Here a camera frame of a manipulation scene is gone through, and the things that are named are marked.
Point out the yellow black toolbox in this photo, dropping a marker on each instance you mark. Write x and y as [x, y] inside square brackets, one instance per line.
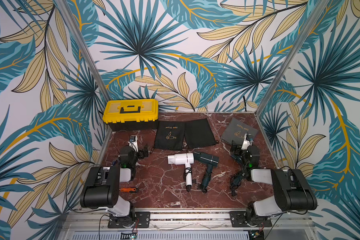
[132, 115]

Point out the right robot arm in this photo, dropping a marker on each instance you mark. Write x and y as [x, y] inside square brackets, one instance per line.
[291, 191]

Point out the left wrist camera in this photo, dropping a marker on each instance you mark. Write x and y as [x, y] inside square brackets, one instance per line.
[133, 143]

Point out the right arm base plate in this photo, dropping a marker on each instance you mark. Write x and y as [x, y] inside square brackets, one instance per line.
[242, 219]

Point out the aluminium front rail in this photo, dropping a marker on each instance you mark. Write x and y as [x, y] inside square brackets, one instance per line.
[184, 219]

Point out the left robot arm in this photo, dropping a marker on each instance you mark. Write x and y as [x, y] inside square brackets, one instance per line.
[102, 186]

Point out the white hair dryer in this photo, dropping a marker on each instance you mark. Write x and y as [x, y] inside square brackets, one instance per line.
[186, 159]

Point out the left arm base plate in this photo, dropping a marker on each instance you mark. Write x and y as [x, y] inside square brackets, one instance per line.
[129, 220]

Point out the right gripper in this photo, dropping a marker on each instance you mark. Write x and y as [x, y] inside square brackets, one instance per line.
[236, 151]

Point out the black hair dryer pouch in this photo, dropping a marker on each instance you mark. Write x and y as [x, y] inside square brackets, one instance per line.
[170, 136]

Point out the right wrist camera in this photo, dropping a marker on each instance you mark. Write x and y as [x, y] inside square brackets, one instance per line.
[248, 141]

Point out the plain black drawstring pouch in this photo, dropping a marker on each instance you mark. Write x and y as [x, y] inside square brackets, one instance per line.
[198, 134]

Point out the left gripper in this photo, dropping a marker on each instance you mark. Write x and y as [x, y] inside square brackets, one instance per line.
[141, 155]

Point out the orange handled screwdriver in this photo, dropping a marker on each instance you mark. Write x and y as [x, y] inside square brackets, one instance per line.
[129, 190]

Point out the grey hair dryer pouch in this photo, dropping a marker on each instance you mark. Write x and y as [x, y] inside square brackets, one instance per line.
[235, 132]

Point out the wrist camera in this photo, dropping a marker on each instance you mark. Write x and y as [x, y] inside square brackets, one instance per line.
[248, 141]
[133, 143]

